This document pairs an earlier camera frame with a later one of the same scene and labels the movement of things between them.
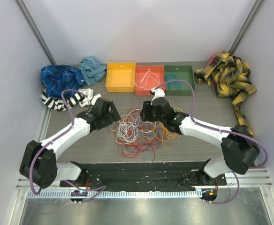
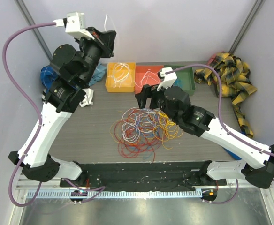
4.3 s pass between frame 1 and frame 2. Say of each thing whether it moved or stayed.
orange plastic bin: stayed
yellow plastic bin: stayed
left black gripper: moved
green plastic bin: stayed
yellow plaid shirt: stayed
